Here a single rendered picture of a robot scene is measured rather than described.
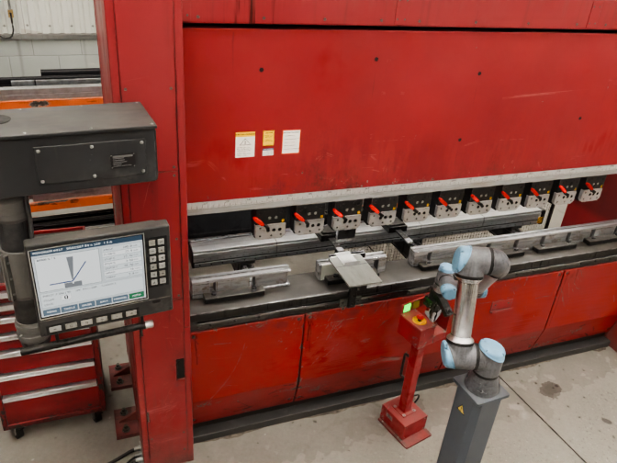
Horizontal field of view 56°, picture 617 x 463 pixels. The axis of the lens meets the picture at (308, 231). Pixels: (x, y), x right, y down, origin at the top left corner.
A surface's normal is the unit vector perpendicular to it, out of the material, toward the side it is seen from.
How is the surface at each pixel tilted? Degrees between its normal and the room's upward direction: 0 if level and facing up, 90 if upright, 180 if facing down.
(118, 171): 90
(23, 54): 90
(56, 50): 90
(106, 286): 90
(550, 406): 0
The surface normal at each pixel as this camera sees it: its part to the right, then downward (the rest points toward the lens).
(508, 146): 0.35, 0.48
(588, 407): 0.08, -0.87
